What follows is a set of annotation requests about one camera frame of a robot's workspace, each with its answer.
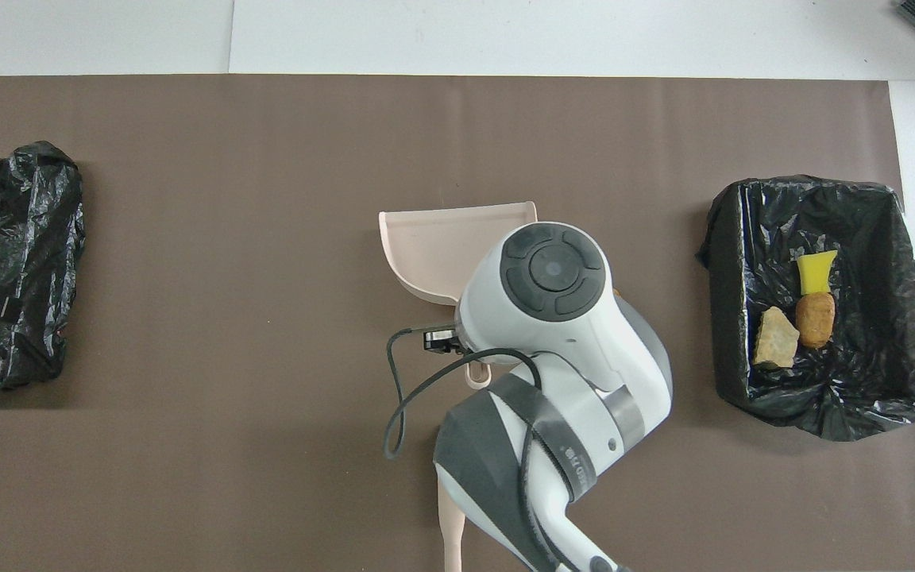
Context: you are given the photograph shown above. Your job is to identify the beige plastic dustpan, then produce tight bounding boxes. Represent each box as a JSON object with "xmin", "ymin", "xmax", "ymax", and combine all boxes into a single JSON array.
[{"xmin": 379, "ymin": 201, "xmax": 539, "ymax": 390}]

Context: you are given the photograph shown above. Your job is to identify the beige hand brush black bristles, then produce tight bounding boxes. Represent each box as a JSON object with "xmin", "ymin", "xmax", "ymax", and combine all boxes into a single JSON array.
[{"xmin": 438, "ymin": 477, "xmax": 466, "ymax": 572}]

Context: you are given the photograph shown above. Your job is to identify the striped toy bread piece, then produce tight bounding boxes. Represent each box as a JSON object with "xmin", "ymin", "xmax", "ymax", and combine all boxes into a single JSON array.
[{"xmin": 753, "ymin": 307, "xmax": 801, "ymax": 369}]

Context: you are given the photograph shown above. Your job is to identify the brown toy bread roll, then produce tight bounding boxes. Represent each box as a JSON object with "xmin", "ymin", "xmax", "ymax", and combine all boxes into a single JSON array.
[{"xmin": 795, "ymin": 292, "xmax": 836, "ymax": 350}]

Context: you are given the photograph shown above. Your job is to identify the yellow sponge piece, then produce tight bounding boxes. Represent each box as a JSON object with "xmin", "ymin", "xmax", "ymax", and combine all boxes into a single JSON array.
[{"xmin": 796, "ymin": 250, "xmax": 840, "ymax": 296}]

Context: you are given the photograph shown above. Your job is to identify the black bag lined bin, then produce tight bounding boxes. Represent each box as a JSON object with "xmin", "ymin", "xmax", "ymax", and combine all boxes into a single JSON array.
[
  {"xmin": 697, "ymin": 175, "xmax": 915, "ymax": 443},
  {"xmin": 0, "ymin": 141, "xmax": 87, "ymax": 394}
]

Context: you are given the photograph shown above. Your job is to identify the brown paper table mat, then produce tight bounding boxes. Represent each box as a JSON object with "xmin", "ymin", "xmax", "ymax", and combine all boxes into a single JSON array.
[{"xmin": 0, "ymin": 75, "xmax": 915, "ymax": 572}]

